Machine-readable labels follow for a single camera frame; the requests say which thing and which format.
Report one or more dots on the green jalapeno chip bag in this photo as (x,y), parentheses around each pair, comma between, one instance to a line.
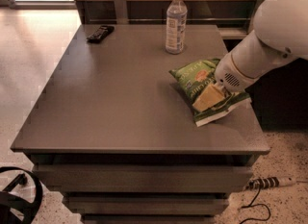
(193,79)

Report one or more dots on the clear plastic water bottle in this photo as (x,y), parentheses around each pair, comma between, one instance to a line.
(176,25)

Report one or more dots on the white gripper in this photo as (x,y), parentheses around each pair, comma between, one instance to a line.
(228,74)

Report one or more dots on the left metal bracket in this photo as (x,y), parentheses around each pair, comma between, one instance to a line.
(121,11)

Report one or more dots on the striped power strip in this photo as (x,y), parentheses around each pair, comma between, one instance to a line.
(270,182)

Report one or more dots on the grey drawer cabinet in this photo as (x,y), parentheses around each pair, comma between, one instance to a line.
(114,134)

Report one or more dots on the black rxbar chocolate bar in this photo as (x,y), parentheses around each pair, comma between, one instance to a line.
(102,32)

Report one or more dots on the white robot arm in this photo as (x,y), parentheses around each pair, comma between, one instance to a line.
(279,36)

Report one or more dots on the wooden wall shelf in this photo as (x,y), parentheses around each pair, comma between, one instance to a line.
(232,33)

